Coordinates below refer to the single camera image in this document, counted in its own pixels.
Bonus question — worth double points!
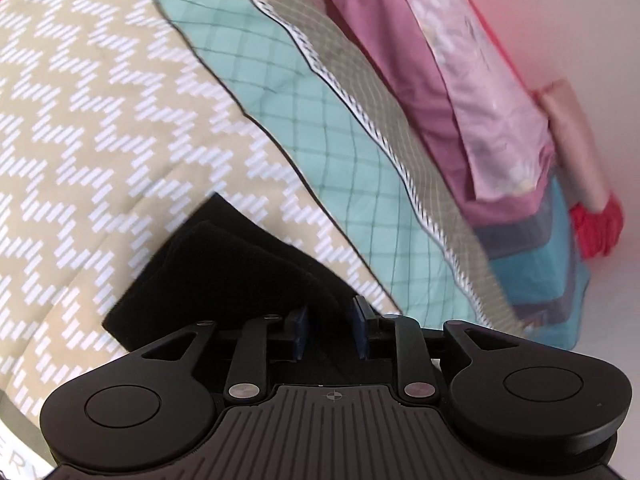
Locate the pink floral bed sheet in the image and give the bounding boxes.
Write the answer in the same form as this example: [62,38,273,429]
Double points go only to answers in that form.
[302,0,557,221]

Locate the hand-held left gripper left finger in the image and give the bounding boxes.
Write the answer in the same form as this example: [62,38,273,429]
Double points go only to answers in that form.
[140,306,310,405]

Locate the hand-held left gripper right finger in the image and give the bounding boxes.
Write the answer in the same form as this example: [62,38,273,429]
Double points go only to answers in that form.
[351,296,523,406]

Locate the zigzag patterned bed quilt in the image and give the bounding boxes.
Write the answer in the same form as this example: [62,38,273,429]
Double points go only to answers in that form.
[0,0,526,480]

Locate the blue grey striped bed cover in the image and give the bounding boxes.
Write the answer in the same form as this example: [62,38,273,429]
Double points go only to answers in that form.
[470,175,592,352]

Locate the black pants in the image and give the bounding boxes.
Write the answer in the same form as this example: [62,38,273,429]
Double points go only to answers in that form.
[102,192,401,396]

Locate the stack of red clothes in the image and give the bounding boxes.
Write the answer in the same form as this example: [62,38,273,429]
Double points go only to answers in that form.
[569,195,627,260]

